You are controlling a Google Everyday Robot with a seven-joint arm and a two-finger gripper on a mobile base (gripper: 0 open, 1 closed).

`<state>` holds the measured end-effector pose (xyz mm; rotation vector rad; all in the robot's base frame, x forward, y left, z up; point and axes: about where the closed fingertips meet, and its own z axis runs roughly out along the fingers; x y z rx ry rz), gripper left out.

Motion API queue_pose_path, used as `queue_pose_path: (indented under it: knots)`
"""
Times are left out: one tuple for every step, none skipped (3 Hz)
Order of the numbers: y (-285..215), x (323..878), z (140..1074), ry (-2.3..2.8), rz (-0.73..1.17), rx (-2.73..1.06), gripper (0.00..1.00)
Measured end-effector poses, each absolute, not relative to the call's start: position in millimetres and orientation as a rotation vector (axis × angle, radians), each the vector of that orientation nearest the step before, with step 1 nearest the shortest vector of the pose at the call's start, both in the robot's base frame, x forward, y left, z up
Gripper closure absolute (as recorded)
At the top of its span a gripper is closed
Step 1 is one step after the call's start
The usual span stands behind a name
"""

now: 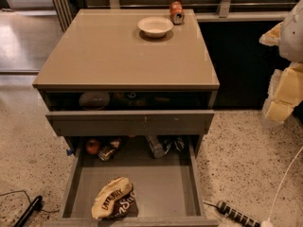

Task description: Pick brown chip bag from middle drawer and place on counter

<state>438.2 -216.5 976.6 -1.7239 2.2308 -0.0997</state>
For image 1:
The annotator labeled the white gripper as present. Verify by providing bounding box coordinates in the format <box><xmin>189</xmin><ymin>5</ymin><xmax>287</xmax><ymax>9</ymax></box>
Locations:
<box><xmin>258</xmin><ymin>0</ymin><xmax>303</xmax><ymax>124</ymax></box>

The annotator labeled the brown sea salt chip bag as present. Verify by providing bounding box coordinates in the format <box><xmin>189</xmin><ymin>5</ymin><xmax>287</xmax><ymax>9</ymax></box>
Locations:
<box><xmin>91</xmin><ymin>177</ymin><xmax>135</xmax><ymax>219</ymax></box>

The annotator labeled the dark crumpled foil bag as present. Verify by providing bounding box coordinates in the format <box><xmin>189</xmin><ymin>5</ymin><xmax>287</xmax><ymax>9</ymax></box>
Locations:
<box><xmin>163</xmin><ymin>136</ymin><xmax>185</xmax><ymax>153</ymax></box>

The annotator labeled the grey drawer cabinet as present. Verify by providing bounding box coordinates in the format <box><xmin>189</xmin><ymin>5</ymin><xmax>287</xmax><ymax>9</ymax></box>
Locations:
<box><xmin>33</xmin><ymin>9</ymin><xmax>220</xmax><ymax>150</ymax></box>

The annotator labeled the grey round object in drawer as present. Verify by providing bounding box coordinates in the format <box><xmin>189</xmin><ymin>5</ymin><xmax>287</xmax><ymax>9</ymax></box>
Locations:
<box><xmin>79</xmin><ymin>91</ymin><xmax>110</xmax><ymax>110</ymax></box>

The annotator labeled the orange soda can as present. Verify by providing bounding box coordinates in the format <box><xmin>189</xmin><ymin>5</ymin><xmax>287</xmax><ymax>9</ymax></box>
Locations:
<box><xmin>169</xmin><ymin>1</ymin><xmax>185</xmax><ymax>25</ymax></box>

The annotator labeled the white bowl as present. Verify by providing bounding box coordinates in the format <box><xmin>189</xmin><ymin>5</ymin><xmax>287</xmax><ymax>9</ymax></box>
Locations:
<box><xmin>137</xmin><ymin>17</ymin><xmax>173</xmax><ymax>38</ymax></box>

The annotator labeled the clear plastic bottle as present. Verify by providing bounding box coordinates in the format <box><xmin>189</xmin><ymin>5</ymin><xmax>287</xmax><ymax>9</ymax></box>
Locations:
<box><xmin>146</xmin><ymin>135</ymin><xmax>165</xmax><ymax>158</ymax></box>

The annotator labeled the black power strip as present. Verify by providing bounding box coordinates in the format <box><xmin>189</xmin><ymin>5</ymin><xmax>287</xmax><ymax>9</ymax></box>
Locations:
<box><xmin>217</xmin><ymin>201</ymin><xmax>260</xmax><ymax>227</ymax></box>

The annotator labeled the crushed snack wrapper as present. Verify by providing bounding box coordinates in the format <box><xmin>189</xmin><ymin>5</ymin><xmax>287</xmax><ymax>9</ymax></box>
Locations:
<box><xmin>98</xmin><ymin>138</ymin><xmax>121</xmax><ymax>161</ymax></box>

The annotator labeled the red apple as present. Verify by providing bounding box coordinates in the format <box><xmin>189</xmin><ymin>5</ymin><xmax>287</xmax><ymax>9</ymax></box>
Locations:
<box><xmin>85</xmin><ymin>138</ymin><xmax>100</xmax><ymax>155</ymax></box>

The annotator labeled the white cable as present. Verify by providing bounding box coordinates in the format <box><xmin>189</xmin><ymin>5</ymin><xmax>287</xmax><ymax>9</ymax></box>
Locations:
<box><xmin>260</xmin><ymin>146</ymin><xmax>303</xmax><ymax>227</ymax></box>

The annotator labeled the metal railing frame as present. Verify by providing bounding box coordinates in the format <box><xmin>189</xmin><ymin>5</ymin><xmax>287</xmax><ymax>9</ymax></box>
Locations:
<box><xmin>46</xmin><ymin>0</ymin><xmax>303</xmax><ymax>32</ymax></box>

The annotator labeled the thin black cable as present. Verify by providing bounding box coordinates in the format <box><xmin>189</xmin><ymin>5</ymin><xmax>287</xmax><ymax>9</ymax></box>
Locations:
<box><xmin>0</xmin><ymin>190</ymin><xmax>61</xmax><ymax>214</ymax></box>

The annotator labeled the black handle tool on floor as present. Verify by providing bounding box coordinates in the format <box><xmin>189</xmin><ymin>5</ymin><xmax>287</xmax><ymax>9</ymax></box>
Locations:
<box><xmin>13</xmin><ymin>195</ymin><xmax>43</xmax><ymax>227</ymax></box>

